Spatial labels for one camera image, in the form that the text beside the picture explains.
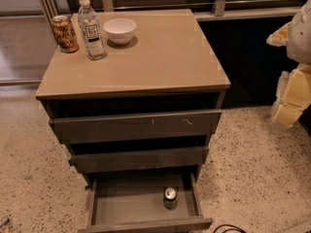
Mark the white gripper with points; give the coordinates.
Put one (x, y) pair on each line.
(300, 39)

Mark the green soda can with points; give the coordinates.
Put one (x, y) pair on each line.
(170, 196)

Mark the grey drawer cabinet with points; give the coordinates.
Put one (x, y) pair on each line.
(168, 67)

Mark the open bottom grey drawer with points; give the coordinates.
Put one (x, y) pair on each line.
(132, 202)

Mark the orange brown drink can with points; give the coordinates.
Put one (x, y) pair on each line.
(64, 34)

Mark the top grey drawer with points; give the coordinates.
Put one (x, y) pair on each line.
(95, 129)

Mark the middle grey drawer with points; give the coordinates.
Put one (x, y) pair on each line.
(139, 159)

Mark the white ceramic bowl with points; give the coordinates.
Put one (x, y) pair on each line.
(120, 30)

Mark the clear plastic water bottle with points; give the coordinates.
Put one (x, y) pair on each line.
(91, 32)

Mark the grey object floor corner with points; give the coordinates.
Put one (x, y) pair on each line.
(4, 221)

